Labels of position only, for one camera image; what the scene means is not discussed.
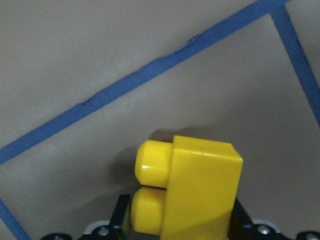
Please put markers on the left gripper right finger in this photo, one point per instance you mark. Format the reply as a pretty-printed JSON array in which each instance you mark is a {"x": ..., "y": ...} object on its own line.
[{"x": 240, "y": 226}]

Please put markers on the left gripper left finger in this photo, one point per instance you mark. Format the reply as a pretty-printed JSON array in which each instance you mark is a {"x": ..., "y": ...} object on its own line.
[{"x": 120, "y": 221}]

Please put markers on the yellow toy block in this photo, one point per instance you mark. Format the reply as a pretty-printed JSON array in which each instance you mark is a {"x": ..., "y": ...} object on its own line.
[{"x": 188, "y": 188}]

